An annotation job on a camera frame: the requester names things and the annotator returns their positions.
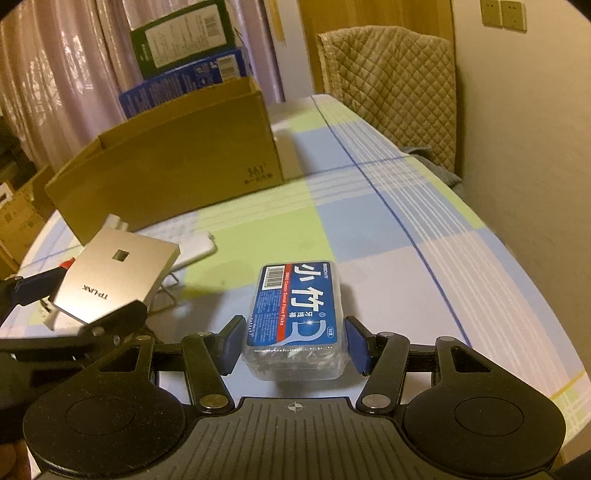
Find brown cardboard box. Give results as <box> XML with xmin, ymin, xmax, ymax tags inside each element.
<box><xmin>45</xmin><ymin>77</ymin><xmax>283</xmax><ymax>244</ymax></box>

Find blue floss pick box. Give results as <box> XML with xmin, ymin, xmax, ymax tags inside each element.
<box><xmin>242</xmin><ymin>260</ymin><xmax>349</xmax><ymax>382</ymax></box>

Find blue carton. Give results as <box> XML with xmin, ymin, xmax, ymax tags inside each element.
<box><xmin>119</xmin><ymin>47</ymin><xmax>250</xmax><ymax>119</ymax></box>

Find pink curtain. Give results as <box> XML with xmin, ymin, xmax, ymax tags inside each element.
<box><xmin>0</xmin><ymin>0</ymin><xmax>286</xmax><ymax>174</ymax></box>

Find quilted beige chair cover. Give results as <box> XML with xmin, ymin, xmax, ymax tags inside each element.
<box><xmin>317</xmin><ymin>26</ymin><xmax>458</xmax><ymax>172</ymax></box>

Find cardboard boxes on floor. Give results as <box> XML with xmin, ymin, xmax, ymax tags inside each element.
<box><xmin>1</xmin><ymin>166</ymin><xmax>55</xmax><ymax>279</ymax></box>

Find checked tablecloth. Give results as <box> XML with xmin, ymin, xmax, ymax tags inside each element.
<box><xmin>1</xmin><ymin>95</ymin><xmax>590</xmax><ymax>479</ymax></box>

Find silver TP-Link router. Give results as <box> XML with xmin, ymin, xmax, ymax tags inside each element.
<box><xmin>53</xmin><ymin>227</ymin><xmax>180</xmax><ymax>324</ymax></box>

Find dark green carton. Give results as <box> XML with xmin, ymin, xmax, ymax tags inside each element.
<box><xmin>130</xmin><ymin>1</ymin><xmax>243</xmax><ymax>80</ymax></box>

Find beige wall sockets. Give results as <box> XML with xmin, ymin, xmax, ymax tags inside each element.
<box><xmin>480</xmin><ymin>0</ymin><xmax>527</xmax><ymax>33</ymax></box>

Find grey cloth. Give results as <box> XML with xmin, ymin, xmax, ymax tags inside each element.
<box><xmin>399</xmin><ymin>144</ymin><xmax>465</xmax><ymax>188</ymax></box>

